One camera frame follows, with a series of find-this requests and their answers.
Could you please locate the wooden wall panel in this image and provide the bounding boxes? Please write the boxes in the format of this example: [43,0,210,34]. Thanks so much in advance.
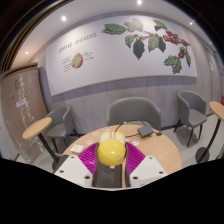
[0,63,49,164]

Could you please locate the small white box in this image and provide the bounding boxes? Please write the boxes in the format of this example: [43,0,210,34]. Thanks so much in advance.
[70,144,85,154]

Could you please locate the flat black device box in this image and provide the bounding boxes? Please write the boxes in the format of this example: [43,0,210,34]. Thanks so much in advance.
[136,125,154,138]

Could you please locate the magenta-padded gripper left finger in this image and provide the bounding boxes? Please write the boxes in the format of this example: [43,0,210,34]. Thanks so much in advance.
[53,142,111,188]

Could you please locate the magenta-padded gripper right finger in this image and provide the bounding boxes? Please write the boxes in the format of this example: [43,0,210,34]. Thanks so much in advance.
[111,142,168,189]

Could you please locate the ceiling spotlights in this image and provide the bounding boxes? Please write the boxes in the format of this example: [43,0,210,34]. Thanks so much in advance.
[23,0,196,56]

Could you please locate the white plant wall mural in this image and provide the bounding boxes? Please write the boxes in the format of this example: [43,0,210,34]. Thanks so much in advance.
[44,14,198,98]

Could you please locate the round wooden side table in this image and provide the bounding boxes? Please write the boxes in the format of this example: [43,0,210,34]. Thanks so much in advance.
[21,116,61,171]
[195,100,224,164]

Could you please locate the grey upholstered chair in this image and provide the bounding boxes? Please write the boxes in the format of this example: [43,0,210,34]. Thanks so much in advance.
[106,96,163,131]
[173,89,208,148]
[43,105,76,153]

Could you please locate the yellow computer mouse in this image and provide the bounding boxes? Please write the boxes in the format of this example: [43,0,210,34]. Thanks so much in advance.
[96,130,128,168]

